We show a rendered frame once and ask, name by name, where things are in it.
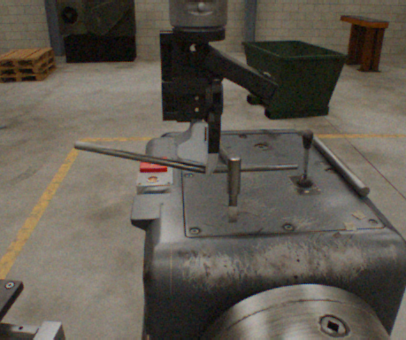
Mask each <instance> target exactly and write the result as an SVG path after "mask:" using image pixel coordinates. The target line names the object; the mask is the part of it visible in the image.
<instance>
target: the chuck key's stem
mask: <svg viewBox="0 0 406 340"><path fill-rule="evenodd" d="M226 166H227V167H228V173H226V193H227V194H228V195H229V204H228V217H227V218H228V221H229V222H237V221H238V206H237V205H238V195H239V193H240V192H241V156H240V155H238V154H229V155H228V156H227V157H226Z"/></svg>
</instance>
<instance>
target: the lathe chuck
mask: <svg viewBox="0 0 406 340"><path fill-rule="evenodd" d="M325 317H331V318H335V319H337V320H338V321H340V322H341V323H342V324H343V325H344V327H345V329H346V333H345V335H343V336H333V335H331V334H328V333H327V332H326V331H324V329H323V328H321V324H320V322H321V319H324V318H325ZM216 340H391V338H389V335H388V334H387V332H386V330H385V329H384V327H383V326H382V325H381V323H380V322H379V321H378V320H376V318H375V317H373V316H372V315H370V314H368V313H367V312H366V311H363V310H361V309H360V308H357V307H354V306H352V305H347V304H341V303H337V302H333V301H303V302H296V303H292V304H287V305H278V306H275V307H273V308H270V309H266V310H263V311H262V312H260V313H255V314H253V315H251V316H250V317H247V318H246V319H244V320H243V321H239V322H238V323H237V324H234V325H233V326H232V327H231V328H229V329H228V330H227V331H224V333H223V334H222V335H220V336H219V337H217V339H216Z"/></svg>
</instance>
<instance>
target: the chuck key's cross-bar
mask: <svg viewBox="0 0 406 340"><path fill-rule="evenodd" d="M74 149H77V150H82V151H92V152H95V153H99V154H103V155H106V156H108V155H110V156H113V157H117V158H124V159H132V160H136V161H140V162H143V163H151V164H155V165H159V166H165V167H172V168H177V169H180V170H185V171H192V172H196V173H200V174H205V166H200V165H197V164H192V163H185V162H180V161H177V160H173V159H169V158H160V157H156V156H152V155H144V154H141V153H137V152H133V151H123V150H119V149H115V148H112V147H104V146H101V145H97V144H90V143H84V142H80V141H75V142H74ZM297 168H298V164H297V162H294V163H261V164H245V165H241V172H256V171H288V170H297ZM224 173H228V167H227V166H217V167H216V168H215V169H214V172H213V174H224Z"/></svg>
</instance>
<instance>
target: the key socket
mask: <svg viewBox="0 0 406 340"><path fill-rule="evenodd" d="M320 324H321V328H323V329H324V331H326V332H327V333H328V334H331V335H333V336H343V335H345V333H346V329H345V327H344V325H343V324H342V323H341V322H340V321H338V320H337V319H335V318H331V317H325V318H324V319H321V322H320Z"/></svg>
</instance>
